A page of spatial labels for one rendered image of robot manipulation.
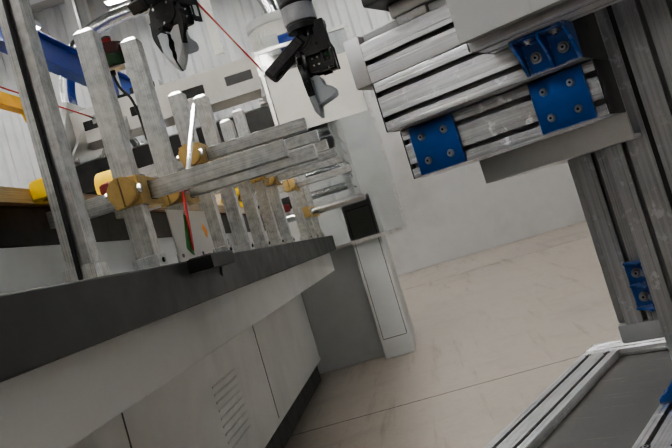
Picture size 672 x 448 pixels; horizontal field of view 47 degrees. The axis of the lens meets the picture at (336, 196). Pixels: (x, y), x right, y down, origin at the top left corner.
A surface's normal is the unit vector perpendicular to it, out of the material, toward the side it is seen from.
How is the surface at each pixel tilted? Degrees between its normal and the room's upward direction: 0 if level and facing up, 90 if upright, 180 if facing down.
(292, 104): 90
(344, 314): 90
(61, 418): 90
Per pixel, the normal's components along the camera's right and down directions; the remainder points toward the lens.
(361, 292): -0.09, -0.04
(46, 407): 0.95, -0.29
